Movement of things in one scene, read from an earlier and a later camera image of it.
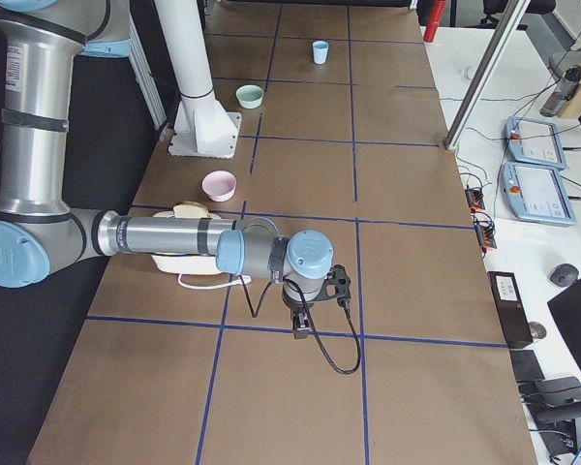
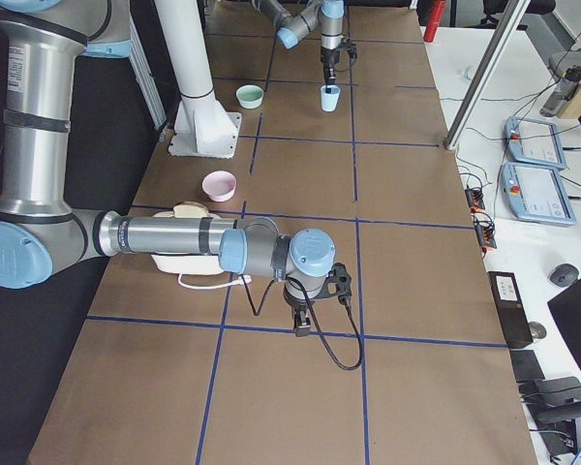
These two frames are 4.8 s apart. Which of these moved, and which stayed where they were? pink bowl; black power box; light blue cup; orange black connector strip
Moved: light blue cup
Stayed: black power box; pink bowl; orange black connector strip
